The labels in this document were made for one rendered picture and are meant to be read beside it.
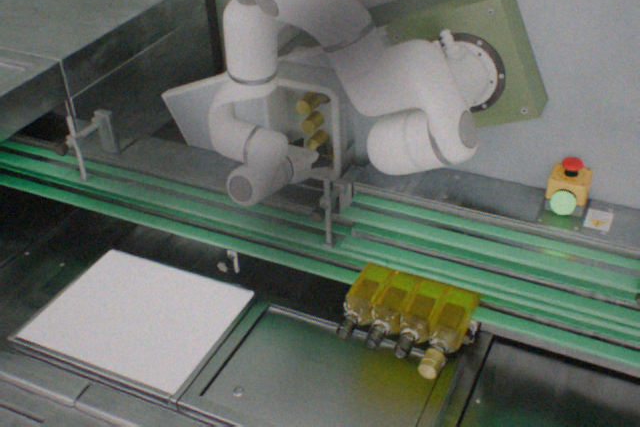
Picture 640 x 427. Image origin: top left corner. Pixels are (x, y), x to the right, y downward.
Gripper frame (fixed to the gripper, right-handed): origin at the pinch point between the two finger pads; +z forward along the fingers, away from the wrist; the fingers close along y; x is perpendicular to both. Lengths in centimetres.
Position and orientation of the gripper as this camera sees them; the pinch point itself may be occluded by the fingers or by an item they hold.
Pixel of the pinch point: (309, 149)
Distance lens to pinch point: 166.5
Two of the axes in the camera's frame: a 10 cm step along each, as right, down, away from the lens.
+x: 1.0, -9.2, -3.7
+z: 4.2, -3.0, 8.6
